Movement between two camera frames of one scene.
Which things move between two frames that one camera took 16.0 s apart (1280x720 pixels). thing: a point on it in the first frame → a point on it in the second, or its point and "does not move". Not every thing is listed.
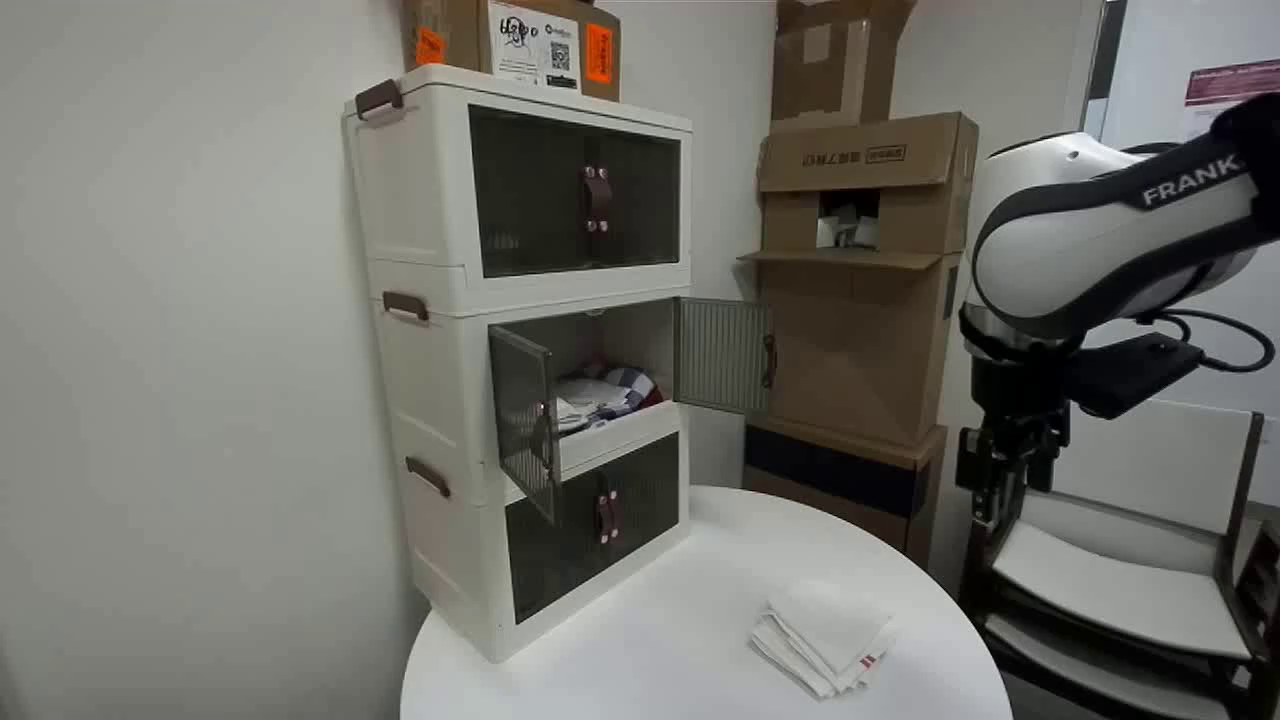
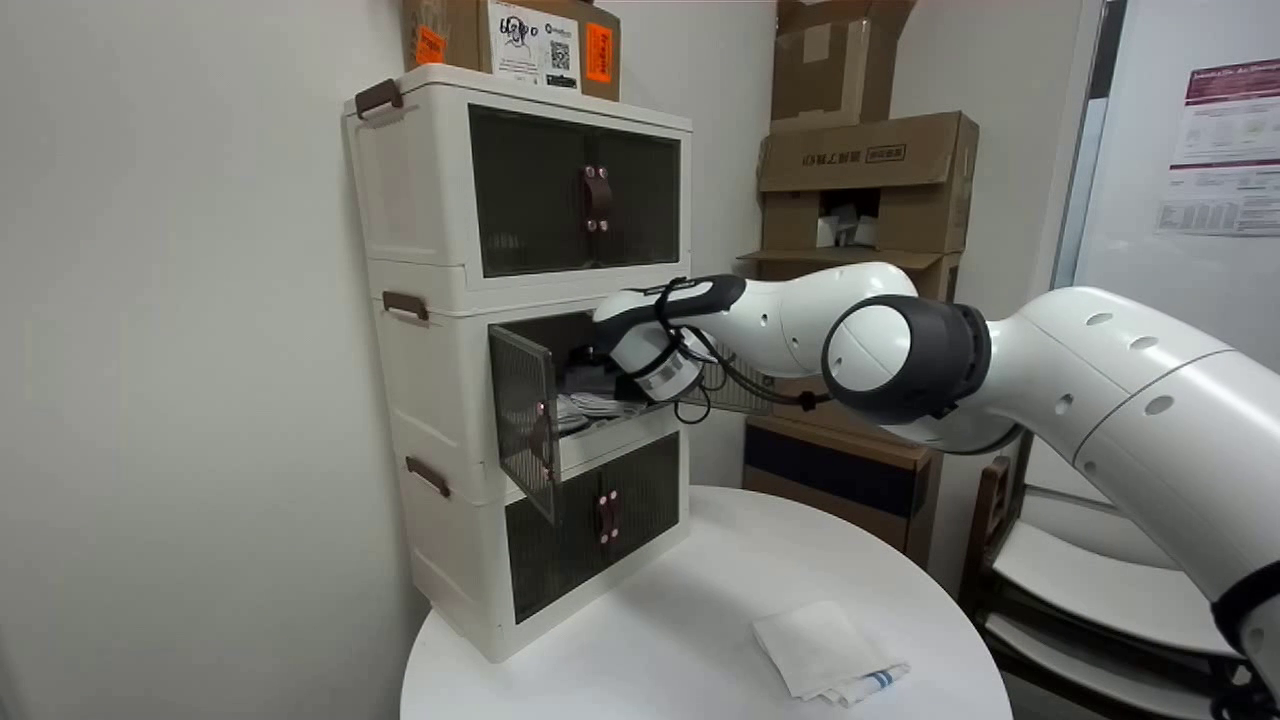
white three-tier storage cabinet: (531, 258) does not move
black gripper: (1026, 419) → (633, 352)
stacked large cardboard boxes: (859, 250) does not move
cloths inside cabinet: (580, 401) does not move
